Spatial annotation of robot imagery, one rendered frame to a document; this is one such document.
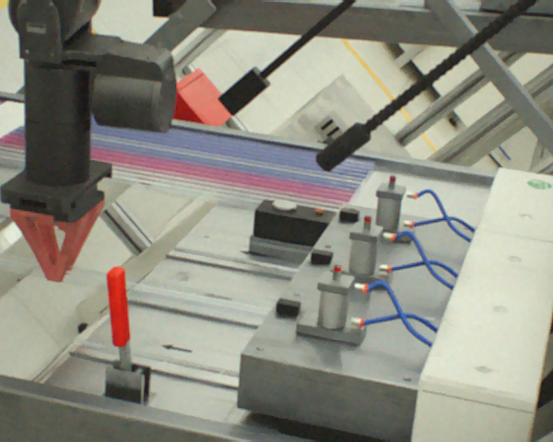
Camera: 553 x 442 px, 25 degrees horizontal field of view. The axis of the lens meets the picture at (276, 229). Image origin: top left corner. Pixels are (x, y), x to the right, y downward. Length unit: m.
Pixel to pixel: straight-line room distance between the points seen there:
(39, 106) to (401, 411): 0.40
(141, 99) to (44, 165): 0.11
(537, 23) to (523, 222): 1.10
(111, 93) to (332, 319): 0.27
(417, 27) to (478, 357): 1.41
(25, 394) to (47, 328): 1.73
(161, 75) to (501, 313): 0.34
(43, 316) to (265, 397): 1.79
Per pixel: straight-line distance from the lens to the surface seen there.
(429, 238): 1.15
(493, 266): 1.06
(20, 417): 0.96
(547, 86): 2.23
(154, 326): 1.07
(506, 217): 1.17
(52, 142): 1.07
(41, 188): 1.08
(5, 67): 3.20
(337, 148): 0.95
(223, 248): 1.24
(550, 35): 2.24
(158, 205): 3.28
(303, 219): 1.21
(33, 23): 1.03
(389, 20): 2.27
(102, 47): 1.05
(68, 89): 1.06
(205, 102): 1.96
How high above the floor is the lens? 1.58
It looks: 25 degrees down
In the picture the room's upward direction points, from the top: 52 degrees clockwise
